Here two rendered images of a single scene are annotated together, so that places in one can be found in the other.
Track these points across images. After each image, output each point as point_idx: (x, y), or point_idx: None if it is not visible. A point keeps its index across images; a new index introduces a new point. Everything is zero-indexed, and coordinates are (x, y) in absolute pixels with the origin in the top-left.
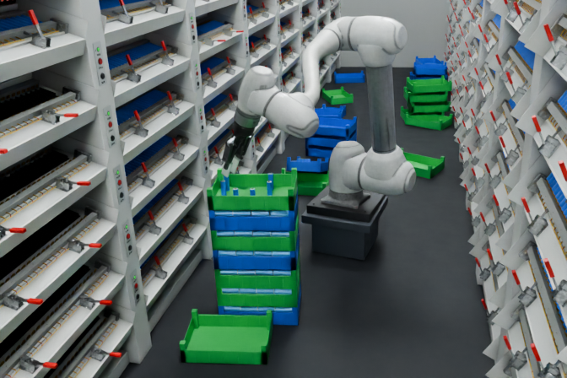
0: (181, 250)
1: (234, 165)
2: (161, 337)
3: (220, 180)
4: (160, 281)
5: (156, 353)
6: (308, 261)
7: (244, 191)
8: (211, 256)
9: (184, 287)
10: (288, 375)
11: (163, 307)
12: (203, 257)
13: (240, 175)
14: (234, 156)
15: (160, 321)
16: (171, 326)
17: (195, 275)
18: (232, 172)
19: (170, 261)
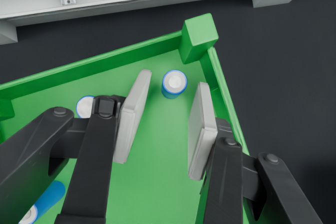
0: None
1: (190, 135)
2: (40, 44)
3: (183, 48)
4: (54, 2)
5: (6, 56)
6: (307, 175)
7: (184, 159)
8: (260, 5)
9: (163, 8)
10: None
11: (88, 12)
12: None
13: (233, 131)
14: (200, 138)
15: (70, 22)
16: (65, 45)
17: (200, 8)
18: (190, 111)
19: None
